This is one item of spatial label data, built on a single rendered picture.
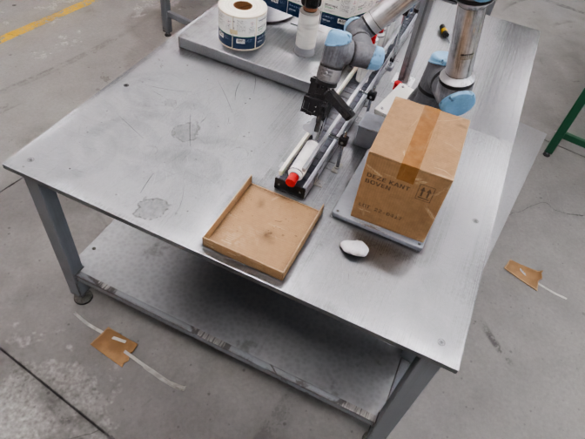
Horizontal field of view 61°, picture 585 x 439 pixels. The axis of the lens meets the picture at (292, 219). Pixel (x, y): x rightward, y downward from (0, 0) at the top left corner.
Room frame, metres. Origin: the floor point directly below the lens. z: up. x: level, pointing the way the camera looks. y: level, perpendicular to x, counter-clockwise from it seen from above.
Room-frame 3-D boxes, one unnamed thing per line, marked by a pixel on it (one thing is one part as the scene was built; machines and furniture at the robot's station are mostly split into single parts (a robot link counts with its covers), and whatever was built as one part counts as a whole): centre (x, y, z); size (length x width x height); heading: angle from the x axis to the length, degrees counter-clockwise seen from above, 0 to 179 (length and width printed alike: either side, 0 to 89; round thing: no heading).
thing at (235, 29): (1.98, 0.34, 0.95); 0.20 x 0.20 x 0.14
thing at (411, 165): (1.19, -0.33, 0.99); 0.30 x 0.24 x 0.27; 164
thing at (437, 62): (1.66, -0.45, 1.05); 0.13 x 0.12 x 0.14; 14
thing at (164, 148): (1.85, -0.09, 0.82); 2.10 x 1.50 x 0.02; 162
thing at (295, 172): (1.22, 0.00, 0.91); 0.20 x 0.05 x 0.05; 164
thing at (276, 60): (2.19, 0.16, 0.86); 0.80 x 0.67 x 0.05; 162
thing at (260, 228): (0.99, 0.08, 0.85); 0.30 x 0.26 x 0.04; 162
